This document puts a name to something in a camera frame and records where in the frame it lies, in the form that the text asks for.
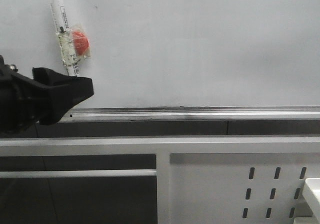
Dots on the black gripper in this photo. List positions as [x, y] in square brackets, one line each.
[45, 99]

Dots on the red round magnet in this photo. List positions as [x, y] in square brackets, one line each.
[81, 42]

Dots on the white whiteboard marker pen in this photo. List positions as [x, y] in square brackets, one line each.
[64, 37]

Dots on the white whiteboard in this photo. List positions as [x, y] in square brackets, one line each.
[199, 59]

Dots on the white plastic tray bin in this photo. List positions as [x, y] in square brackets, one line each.
[312, 194]

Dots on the white metal whiteboard stand frame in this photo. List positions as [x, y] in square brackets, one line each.
[157, 180]

